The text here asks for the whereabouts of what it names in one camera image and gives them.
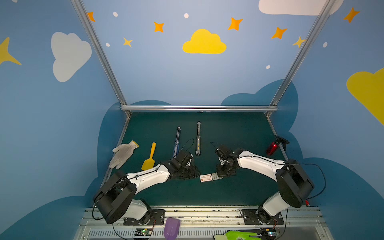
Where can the yellow plastic scoop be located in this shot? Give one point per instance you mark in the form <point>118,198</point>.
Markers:
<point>149,163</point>

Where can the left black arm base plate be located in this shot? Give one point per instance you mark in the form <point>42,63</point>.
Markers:
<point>151,217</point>

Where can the aluminium frame left post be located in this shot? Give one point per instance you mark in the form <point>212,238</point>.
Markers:
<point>87,24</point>

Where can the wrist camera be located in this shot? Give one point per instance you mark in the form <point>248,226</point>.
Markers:
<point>223,152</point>
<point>184,159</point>

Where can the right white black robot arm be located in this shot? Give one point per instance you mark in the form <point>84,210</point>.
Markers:
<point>294,185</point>

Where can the green circuit board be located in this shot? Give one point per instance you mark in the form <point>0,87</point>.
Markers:
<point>147,232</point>
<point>269,233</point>

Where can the green work glove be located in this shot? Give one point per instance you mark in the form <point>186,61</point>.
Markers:
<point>238,235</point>

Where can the aluminium frame rear crossbar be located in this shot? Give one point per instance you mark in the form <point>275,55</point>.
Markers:
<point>171,108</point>

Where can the aluminium front rail bed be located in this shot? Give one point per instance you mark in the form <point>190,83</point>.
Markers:
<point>203,222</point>

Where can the black stapler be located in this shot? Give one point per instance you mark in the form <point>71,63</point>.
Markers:
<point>198,148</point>

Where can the aluminium frame right post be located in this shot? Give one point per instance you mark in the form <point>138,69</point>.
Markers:
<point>311,38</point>

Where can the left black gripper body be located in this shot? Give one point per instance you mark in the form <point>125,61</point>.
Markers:
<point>186,170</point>

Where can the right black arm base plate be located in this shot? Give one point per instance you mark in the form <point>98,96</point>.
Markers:
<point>253,217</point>

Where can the aluminium frame post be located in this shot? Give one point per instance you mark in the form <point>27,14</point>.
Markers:
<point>87,24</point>
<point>311,38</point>

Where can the white knit work glove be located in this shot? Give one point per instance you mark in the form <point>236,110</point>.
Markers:
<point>121,154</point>

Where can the right green circuit board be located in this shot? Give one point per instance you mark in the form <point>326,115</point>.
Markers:
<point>269,233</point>

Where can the red white staple box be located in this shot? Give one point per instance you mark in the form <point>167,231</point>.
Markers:
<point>210,177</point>

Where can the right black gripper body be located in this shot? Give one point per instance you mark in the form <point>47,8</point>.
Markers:
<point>226,168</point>

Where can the left green circuit board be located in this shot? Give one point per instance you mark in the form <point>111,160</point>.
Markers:
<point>147,232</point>

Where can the red spray bottle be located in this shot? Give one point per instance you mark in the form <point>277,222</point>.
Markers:
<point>279,141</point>

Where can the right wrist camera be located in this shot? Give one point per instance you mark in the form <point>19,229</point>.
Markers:
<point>223,152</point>

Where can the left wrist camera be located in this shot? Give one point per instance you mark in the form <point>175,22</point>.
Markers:
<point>184,159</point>

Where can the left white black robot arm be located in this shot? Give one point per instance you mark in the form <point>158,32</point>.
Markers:
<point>115,199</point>

